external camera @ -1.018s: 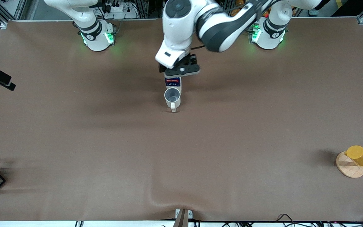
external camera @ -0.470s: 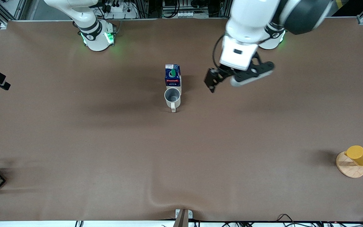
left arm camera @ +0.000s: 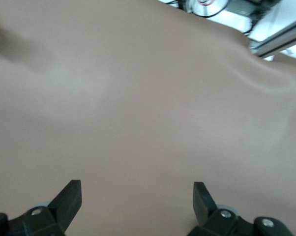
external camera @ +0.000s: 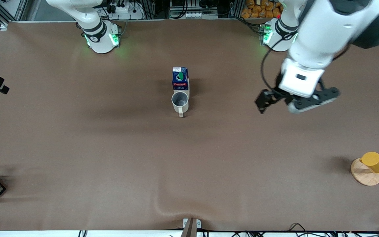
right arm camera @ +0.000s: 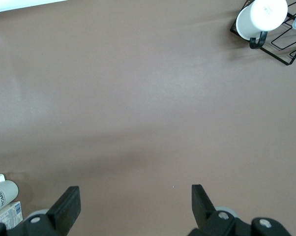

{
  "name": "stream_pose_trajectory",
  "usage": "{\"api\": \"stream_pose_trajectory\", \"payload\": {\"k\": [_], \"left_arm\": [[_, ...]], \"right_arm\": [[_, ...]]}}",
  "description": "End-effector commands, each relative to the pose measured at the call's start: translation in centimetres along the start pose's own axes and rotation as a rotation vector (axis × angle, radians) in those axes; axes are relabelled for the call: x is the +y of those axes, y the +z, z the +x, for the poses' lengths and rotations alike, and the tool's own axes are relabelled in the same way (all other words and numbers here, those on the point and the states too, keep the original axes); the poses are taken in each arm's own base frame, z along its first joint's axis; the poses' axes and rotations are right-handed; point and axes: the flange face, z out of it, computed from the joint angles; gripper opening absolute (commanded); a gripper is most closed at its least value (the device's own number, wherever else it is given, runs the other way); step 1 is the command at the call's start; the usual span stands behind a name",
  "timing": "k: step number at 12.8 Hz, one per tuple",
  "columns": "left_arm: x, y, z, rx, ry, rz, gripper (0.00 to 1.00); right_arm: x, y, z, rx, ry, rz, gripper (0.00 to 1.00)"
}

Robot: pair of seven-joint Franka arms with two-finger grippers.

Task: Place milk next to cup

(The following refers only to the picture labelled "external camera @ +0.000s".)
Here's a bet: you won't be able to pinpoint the metal table clamp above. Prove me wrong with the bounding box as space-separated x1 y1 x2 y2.
182 218 202 237

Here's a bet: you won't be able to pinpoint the round wooden board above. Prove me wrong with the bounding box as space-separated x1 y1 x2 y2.
351 157 379 187

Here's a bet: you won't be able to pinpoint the blue white milk carton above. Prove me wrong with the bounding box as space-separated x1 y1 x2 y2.
172 67 190 99

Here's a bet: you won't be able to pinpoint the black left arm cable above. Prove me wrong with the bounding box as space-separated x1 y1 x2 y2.
261 33 296 93

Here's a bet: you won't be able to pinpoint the yellow plastic cup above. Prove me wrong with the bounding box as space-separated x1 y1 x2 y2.
360 152 379 174

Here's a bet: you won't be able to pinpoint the white power strip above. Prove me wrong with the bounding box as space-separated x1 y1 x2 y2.
172 11 218 19

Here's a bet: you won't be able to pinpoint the brown table cloth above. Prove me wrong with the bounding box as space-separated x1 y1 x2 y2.
0 19 379 231

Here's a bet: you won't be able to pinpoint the grey cup with handle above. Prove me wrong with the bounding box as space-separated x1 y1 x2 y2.
171 91 190 118

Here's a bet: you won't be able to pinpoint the orange snack bags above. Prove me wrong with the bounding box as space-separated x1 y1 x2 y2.
241 0 283 19

